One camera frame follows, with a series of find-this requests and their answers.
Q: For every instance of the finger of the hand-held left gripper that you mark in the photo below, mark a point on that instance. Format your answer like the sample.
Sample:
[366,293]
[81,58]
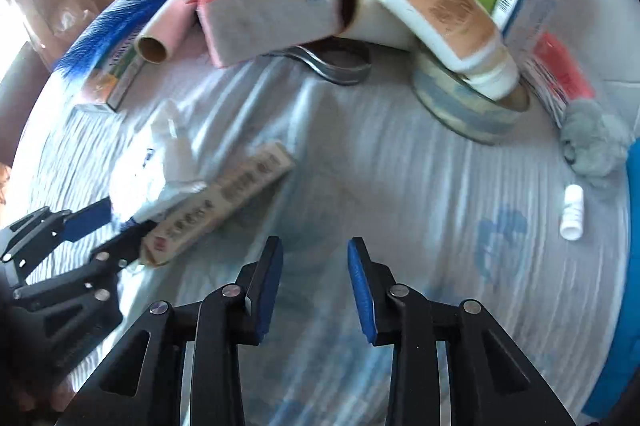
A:
[87,220]
[105,273]

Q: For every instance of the red white blue medicine packet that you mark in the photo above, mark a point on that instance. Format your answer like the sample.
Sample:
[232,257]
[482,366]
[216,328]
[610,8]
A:
[560,71]

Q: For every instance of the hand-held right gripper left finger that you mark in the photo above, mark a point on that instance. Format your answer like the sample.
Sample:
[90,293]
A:
[267,288]

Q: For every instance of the long beige box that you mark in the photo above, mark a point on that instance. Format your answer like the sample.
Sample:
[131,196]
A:
[225,196]

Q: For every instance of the metal tongs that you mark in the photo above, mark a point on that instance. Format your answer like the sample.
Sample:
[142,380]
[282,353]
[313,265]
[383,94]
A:
[330,74]

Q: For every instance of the blue plastic crate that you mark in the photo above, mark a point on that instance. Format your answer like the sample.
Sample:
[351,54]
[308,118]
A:
[625,331]

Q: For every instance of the small white pill bottle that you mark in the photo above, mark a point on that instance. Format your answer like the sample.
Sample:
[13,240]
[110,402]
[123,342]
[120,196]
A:
[572,216]

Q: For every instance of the pink paper roll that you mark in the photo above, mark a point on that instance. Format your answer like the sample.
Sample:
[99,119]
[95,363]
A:
[165,26]

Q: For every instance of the beige lotion tube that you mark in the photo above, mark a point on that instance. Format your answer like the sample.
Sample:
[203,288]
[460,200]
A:
[445,6]

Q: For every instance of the white blue medicine box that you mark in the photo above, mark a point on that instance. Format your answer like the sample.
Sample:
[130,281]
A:
[530,6]

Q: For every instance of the orange green small box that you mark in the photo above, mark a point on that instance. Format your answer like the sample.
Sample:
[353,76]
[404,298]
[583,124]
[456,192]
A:
[115,81]

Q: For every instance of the masking tape roll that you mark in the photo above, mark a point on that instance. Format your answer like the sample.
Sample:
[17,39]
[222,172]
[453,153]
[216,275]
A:
[450,106]

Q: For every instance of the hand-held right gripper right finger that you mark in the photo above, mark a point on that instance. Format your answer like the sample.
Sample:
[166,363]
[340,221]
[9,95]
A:
[360,293]

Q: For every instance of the white paper roll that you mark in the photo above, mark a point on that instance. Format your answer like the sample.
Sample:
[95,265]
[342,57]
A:
[380,21]

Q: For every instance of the white plastic packet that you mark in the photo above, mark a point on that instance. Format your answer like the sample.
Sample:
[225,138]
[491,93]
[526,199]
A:
[165,156]

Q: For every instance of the grey furry plush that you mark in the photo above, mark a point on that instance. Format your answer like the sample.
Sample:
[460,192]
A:
[595,136]

